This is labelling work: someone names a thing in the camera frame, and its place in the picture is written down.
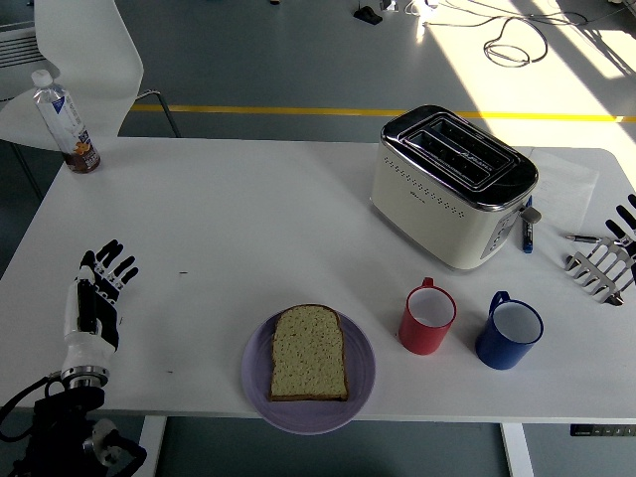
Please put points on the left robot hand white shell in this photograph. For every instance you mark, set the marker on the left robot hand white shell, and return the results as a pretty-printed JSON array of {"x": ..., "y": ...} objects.
[{"x": 84, "y": 350}]

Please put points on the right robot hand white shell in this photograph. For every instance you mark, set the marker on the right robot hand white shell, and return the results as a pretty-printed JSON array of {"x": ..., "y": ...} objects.
[{"x": 627, "y": 218}]

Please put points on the brown bread slice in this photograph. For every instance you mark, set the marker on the brown bread slice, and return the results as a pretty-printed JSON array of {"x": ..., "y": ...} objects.
[{"x": 308, "y": 353}]

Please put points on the purple round plate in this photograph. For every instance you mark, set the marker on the purple round plate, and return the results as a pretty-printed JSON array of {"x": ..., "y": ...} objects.
[{"x": 308, "y": 415}]

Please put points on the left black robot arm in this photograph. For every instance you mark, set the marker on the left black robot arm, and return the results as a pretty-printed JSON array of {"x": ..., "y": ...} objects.
[{"x": 59, "y": 422}]

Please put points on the silver ballpoint pen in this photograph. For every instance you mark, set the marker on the silver ballpoint pen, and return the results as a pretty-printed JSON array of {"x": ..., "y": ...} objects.
[{"x": 586, "y": 238}]

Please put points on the silver metal toast rack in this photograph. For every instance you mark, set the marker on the silver metal toast rack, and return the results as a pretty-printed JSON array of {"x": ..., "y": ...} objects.
[{"x": 584, "y": 270}]

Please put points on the blue marker pen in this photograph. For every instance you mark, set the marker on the blue marker pen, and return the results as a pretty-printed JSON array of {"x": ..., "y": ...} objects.
[{"x": 526, "y": 238}]

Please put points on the white table leg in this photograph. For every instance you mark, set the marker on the white table leg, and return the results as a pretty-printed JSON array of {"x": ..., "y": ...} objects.
[
  {"x": 151, "y": 442},
  {"x": 517, "y": 452}
]

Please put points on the blue enamel mug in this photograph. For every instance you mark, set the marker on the blue enamel mug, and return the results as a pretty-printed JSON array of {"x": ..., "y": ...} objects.
[{"x": 499, "y": 355}]

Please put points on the cream and chrome toaster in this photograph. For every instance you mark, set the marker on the cream and chrome toaster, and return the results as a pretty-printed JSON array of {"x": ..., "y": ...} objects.
[{"x": 427, "y": 208}]

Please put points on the black table control panel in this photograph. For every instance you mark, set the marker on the black table control panel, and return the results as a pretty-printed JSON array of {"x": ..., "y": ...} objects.
[{"x": 601, "y": 431}]

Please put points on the clear plastic drink bottle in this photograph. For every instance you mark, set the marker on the clear plastic drink bottle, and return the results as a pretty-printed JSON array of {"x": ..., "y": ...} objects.
[{"x": 64, "y": 119}]

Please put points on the red enamel mug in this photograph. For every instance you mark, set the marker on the red enamel mug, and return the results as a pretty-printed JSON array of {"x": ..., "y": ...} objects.
[{"x": 422, "y": 340}]

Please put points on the white shell chair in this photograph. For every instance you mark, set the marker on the white shell chair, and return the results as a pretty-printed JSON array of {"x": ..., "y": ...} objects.
[{"x": 84, "y": 45}]

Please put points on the grey slatted rack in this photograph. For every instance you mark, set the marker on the grey slatted rack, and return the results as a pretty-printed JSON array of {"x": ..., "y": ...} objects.
[{"x": 17, "y": 47}]

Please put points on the black floor object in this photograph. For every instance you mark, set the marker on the black floor object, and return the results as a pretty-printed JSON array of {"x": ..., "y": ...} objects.
[{"x": 367, "y": 15}]

